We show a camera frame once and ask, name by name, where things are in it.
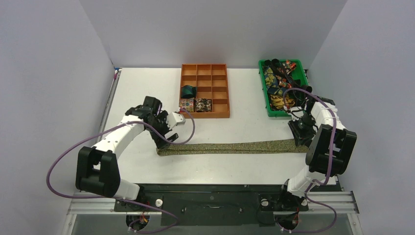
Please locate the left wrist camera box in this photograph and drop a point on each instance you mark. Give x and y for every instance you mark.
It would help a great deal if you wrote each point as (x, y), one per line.
(175, 119)

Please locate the pile of patterned ties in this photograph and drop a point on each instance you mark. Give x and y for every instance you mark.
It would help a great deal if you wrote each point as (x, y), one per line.
(279, 76)

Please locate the rolled dotted colourful tie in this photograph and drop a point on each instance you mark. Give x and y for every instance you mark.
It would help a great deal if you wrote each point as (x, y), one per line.
(187, 104)

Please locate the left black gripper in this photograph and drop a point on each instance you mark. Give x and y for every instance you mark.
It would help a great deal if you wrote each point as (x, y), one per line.
(160, 141)

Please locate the rolled dark green tie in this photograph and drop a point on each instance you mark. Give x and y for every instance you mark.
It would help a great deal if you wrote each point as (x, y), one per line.
(188, 92)

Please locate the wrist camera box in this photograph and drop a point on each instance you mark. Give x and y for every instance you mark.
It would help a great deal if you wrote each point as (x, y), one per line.
(175, 119)
(296, 112)

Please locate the rolled black floral tie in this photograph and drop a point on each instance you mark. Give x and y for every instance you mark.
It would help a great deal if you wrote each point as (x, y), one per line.
(203, 105)

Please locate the olive floral patterned tie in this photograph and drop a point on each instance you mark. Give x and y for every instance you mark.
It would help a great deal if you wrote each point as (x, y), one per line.
(260, 147)

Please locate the green plastic bin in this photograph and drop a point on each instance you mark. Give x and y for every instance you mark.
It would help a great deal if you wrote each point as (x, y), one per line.
(291, 99)

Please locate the aluminium frame rail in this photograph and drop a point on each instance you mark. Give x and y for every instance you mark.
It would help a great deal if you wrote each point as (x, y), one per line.
(99, 217)

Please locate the orange compartment tray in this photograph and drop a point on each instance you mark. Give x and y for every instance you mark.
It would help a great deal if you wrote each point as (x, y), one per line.
(211, 81)

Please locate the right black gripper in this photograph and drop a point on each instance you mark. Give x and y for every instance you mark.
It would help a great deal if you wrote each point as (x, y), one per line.
(300, 132)

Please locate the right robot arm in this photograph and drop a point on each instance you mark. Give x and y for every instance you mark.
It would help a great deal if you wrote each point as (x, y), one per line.
(316, 126)

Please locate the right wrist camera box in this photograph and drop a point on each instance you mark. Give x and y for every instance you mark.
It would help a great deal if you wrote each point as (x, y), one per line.
(296, 112)

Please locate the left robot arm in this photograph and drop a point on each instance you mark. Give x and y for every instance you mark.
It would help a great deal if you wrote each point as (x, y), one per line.
(97, 166)

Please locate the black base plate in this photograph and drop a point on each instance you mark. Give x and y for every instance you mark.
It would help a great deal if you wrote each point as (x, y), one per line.
(210, 205)

